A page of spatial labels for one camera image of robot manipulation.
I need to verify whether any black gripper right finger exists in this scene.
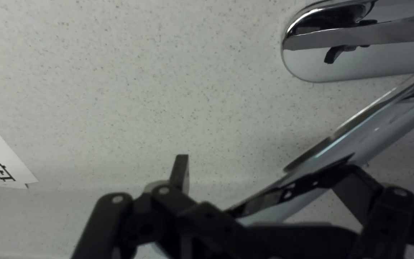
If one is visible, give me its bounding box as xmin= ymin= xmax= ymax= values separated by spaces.
xmin=330 ymin=163 xmax=414 ymax=259

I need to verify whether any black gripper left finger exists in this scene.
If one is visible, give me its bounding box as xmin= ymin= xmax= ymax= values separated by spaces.
xmin=70 ymin=153 xmax=266 ymax=259

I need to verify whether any chrome sink faucet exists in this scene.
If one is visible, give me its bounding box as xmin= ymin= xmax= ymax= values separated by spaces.
xmin=225 ymin=0 xmax=414 ymax=228

